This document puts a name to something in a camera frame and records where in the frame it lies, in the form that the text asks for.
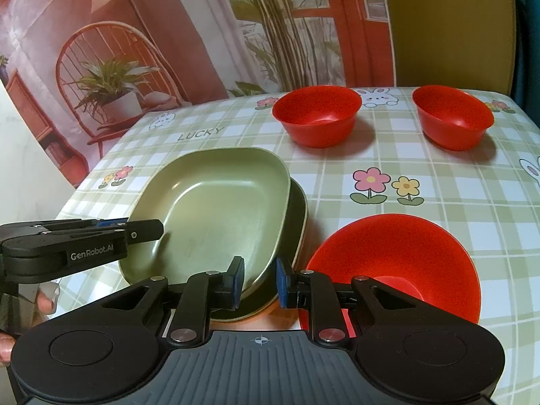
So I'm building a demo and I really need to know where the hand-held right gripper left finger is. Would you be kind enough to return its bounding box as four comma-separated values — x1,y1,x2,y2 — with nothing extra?
101,256,246,347

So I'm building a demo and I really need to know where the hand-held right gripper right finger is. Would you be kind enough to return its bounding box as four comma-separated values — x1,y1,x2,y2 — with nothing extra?
275,257,419,345

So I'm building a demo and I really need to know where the dark green plate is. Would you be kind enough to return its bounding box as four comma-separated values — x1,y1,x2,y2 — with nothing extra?
209,177,311,326

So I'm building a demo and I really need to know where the light green plate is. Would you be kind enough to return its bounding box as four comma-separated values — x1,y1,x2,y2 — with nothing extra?
118,147,292,305

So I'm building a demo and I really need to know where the person's left hand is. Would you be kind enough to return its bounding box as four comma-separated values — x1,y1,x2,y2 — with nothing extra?
0,283,60,368

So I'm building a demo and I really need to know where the white board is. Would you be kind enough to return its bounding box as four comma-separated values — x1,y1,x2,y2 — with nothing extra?
0,79,73,225

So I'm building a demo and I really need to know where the large red bowl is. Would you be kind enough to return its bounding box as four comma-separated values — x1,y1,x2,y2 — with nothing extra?
299,214,482,326

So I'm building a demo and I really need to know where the small red bowl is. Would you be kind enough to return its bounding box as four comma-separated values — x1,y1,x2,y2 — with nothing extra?
272,85,363,149
412,85,495,153

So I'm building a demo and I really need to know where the green checked tablecloth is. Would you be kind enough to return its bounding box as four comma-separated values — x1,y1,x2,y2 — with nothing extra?
40,86,540,405

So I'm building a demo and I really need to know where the printed backdrop cloth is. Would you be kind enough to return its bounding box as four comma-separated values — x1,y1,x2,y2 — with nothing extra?
0,0,398,187

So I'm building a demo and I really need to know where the dark teal cloth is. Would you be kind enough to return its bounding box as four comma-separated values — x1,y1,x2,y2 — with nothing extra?
510,0,540,112

